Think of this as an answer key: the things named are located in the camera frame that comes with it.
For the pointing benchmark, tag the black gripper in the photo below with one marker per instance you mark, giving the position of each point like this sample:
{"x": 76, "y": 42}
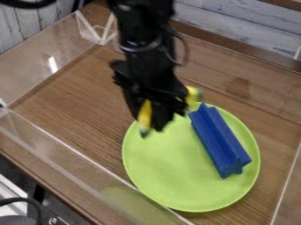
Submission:
{"x": 148, "y": 68}

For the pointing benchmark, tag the yellow toy banana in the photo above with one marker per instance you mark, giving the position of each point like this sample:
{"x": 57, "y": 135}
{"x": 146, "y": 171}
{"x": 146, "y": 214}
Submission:
{"x": 186, "y": 93}

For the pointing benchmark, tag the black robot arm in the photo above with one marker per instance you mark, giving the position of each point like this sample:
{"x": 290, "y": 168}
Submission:
{"x": 143, "y": 20}

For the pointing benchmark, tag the green round plate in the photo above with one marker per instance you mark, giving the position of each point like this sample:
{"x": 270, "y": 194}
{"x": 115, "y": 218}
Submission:
{"x": 169, "y": 166}

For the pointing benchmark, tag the blue star-shaped block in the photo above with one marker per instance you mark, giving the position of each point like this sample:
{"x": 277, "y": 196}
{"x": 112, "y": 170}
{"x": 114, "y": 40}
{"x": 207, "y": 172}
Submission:
{"x": 222, "y": 146}

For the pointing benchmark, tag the clear acrylic corner bracket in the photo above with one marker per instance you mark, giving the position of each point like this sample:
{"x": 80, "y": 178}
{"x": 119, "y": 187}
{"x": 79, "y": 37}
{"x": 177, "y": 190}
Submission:
{"x": 95, "y": 33}

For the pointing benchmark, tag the clear acrylic front wall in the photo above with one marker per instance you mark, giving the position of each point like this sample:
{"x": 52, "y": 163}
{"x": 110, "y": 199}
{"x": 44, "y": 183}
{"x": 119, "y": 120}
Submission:
{"x": 103, "y": 197}

